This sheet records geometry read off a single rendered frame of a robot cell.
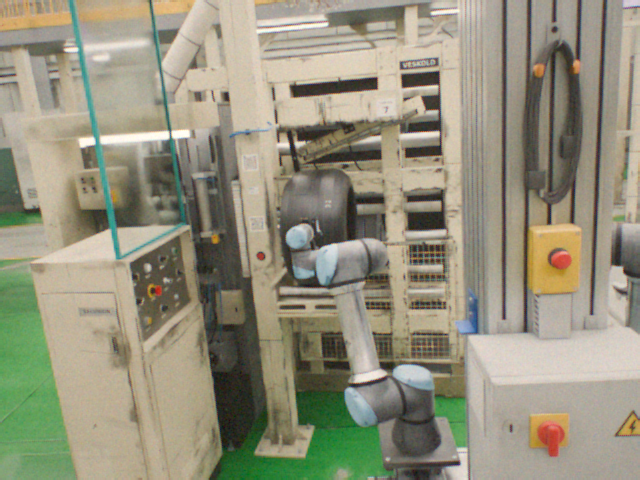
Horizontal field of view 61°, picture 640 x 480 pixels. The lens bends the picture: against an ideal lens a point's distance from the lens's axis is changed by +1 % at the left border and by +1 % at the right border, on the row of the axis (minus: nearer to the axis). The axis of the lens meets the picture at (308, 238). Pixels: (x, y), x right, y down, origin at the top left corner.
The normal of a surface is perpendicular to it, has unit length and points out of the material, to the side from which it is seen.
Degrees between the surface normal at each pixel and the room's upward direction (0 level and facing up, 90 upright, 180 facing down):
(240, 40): 90
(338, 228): 82
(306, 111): 90
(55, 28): 90
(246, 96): 90
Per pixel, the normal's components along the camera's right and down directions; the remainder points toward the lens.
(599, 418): -0.06, 0.25
